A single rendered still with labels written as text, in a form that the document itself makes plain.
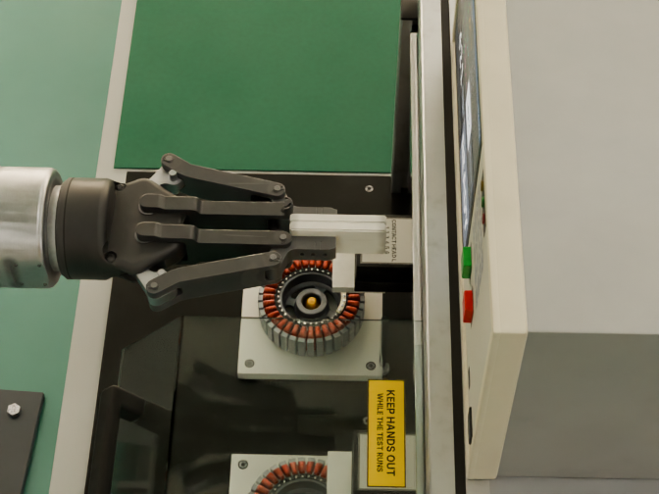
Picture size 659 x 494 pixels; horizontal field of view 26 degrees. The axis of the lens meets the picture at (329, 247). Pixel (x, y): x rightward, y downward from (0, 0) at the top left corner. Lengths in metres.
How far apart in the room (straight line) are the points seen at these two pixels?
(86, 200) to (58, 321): 1.46
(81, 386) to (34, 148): 1.23
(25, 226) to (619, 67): 0.43
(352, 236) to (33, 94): 1.82
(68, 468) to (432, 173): 0.52
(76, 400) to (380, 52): 0.59
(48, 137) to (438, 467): 1.77
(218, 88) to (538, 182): 0.86
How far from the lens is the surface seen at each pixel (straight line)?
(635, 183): 0.97
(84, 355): 1.56
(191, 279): 1.01
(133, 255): 1.03
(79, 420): 1.52
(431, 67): 1.29
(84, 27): 2.91
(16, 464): 2.34
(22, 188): 1.04
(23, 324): 2.49
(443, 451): 1.07
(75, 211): 1.03
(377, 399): 1.15
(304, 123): 1.72
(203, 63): 1.79
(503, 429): 0.99
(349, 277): 1.43
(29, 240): 1.03
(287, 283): 1.50
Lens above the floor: 2.07
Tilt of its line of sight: 55 degrees down
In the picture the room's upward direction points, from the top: straight up
